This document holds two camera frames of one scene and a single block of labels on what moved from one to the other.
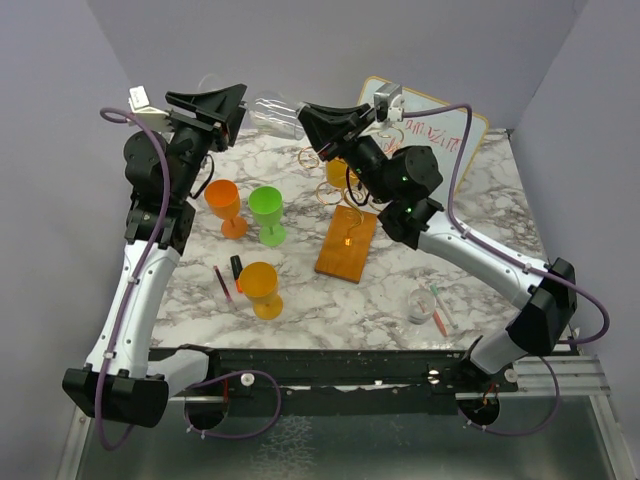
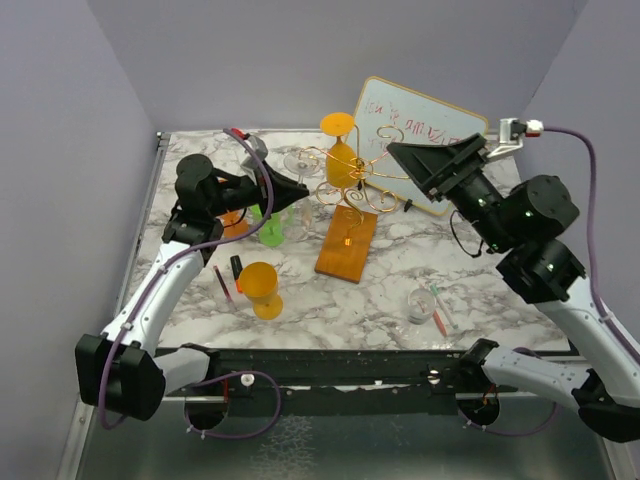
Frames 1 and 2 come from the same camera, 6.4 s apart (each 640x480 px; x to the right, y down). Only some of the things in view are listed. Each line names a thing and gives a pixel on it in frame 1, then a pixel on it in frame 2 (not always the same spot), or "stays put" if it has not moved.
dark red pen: x=222 y=284 stays put
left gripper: x=223 y=104 to x=284 y=190
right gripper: x=326 y=125 to x=439 y=168
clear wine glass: x=272 y=111 to x=302 y=163
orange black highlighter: x=236 y=267 stays put
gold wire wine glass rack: x=349 y=235 stays put
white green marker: x=435 y=291 stays put
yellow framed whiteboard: x=444 y=134 stays put
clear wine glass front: x=421 y=305 stays put
